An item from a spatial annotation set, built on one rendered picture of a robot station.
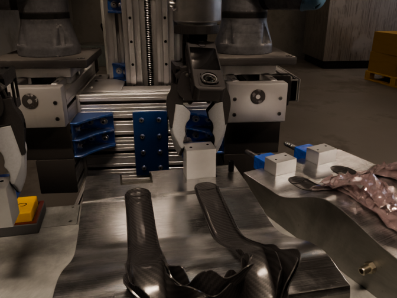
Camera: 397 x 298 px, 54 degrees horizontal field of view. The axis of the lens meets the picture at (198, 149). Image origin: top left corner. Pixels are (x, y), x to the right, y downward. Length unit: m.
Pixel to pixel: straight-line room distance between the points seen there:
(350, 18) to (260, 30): 6.24
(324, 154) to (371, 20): 6.62
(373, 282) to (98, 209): 0.39
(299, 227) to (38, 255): 0.42
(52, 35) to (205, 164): 0.53
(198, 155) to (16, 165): 0.27
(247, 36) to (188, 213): 0.55
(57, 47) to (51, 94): 0.16
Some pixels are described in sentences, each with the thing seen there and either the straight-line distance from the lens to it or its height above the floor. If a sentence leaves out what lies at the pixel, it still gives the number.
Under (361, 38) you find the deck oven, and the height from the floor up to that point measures 0.50.
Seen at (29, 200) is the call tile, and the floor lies 0.84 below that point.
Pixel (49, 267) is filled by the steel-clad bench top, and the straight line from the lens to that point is 0.64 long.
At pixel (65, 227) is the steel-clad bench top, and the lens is 0.72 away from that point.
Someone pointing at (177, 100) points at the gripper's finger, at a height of 1.02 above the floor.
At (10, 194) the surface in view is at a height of 0.95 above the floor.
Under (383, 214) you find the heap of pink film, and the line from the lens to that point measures 0.60.
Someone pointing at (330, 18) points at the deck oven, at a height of 0.83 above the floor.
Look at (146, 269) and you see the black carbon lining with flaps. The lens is 0.41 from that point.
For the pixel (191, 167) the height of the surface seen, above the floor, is 0.91.
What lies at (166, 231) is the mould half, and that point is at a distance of 0.53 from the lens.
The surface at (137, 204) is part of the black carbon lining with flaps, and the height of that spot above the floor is 0.88.
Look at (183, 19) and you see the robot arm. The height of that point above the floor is 1.14.
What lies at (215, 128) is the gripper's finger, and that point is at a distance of 0.64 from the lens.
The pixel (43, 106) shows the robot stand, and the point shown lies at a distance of 0.90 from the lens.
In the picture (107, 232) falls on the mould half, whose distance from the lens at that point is 0.54.
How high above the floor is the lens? 1.17
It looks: 22 degrees down
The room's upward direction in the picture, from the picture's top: straight up
